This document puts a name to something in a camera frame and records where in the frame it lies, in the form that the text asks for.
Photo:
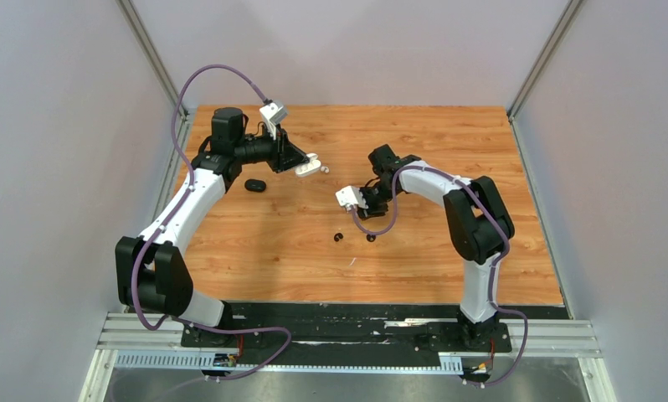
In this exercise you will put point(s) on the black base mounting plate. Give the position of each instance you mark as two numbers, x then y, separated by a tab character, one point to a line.
335	333

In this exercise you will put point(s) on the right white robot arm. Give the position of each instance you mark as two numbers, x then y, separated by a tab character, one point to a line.
479	223

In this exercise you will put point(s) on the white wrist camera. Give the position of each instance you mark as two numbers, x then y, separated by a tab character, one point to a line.
351	198
272	113

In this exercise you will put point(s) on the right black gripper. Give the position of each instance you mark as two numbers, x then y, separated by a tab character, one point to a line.
372	210

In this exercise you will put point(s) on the white earbud charging case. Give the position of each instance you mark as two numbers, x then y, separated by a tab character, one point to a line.
312	165

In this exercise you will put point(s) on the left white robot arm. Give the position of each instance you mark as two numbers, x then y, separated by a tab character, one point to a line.
150	268

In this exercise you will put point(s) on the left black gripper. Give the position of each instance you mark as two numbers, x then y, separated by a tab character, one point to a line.
284	155

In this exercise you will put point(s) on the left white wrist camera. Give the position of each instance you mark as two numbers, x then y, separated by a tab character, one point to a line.
272	113

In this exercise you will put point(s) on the black earbud charging case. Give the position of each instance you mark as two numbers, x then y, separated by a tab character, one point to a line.
255	185

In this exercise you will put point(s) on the aluminium frame rail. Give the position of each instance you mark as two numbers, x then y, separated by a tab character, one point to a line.
124	342

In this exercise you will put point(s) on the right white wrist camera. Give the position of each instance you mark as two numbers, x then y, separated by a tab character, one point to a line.
351	198

